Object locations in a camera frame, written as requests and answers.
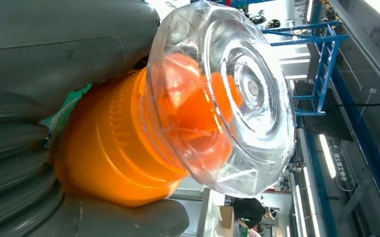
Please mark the green table mat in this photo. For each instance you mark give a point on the green table mat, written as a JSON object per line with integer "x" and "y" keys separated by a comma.
{"x": 67, "y": 108}

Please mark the blue shelf rack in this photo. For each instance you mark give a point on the blue shelf rack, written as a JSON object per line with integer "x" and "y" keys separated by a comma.
{"x": 327, "y": 59}

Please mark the cardboard box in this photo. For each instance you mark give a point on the cardboard box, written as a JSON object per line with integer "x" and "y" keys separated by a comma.
{"x": 226, "y": 217}

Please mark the person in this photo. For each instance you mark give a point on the person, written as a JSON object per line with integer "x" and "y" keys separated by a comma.
{"x": 247, "y": 212}

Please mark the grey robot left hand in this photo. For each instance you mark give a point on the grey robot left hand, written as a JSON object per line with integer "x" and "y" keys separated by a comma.
{"x": 45, "y": 49}

